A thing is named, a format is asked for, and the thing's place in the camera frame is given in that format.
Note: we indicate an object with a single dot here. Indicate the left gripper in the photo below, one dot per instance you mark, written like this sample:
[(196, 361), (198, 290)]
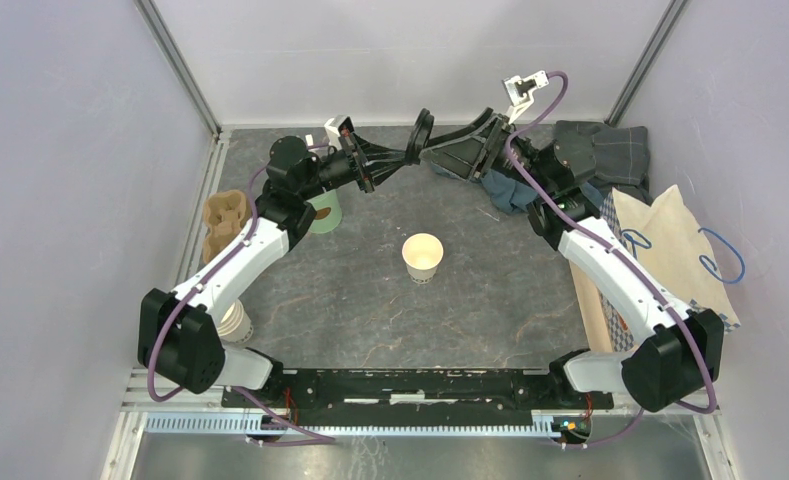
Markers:
[(373, 165)]

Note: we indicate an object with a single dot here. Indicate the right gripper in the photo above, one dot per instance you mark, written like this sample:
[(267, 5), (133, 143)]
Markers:
[(472, 154)]

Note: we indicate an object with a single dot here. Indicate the black plastic cup lid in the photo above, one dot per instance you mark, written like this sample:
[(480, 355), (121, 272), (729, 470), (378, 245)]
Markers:
[(419, 136)]

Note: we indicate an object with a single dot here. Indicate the white paper coffee cup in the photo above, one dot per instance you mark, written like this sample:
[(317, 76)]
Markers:
[(422, 254)]

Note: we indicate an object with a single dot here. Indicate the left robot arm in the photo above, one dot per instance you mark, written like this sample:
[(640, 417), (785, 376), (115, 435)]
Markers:
[(178, 342)]

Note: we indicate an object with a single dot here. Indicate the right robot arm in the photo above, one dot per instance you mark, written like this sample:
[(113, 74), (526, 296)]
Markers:
[(678, 347)]

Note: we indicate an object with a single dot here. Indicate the paper takeout bag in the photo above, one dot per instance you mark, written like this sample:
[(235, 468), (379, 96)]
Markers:
[(692, 262)]

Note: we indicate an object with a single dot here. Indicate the green straw holder can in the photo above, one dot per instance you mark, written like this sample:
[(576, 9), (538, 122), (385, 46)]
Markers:
[(328, 212)]

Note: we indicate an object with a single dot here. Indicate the blue cloth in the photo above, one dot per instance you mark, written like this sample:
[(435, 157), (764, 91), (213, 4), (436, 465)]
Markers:
[(511, 196)]

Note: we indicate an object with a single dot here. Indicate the grey plaid cloth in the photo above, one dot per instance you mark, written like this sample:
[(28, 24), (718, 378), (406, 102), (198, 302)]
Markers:
[(621, 155)]

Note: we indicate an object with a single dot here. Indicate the cardboard cup carrier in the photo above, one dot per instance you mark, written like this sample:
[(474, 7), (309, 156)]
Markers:
[(224, 215)]

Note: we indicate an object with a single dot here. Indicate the stack of paper cups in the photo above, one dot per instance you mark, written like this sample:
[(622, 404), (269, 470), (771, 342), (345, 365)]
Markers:
[(235, 326)]

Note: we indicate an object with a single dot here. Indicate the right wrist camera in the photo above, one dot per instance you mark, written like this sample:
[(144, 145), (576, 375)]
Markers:
[(520, 91)]

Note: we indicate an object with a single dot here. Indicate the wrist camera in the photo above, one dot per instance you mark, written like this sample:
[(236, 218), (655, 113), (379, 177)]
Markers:
[(338, 129), (520, 91)]

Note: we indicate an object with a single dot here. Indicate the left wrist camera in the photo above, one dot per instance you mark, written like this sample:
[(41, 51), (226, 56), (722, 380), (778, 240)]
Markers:
[(338, 129)]

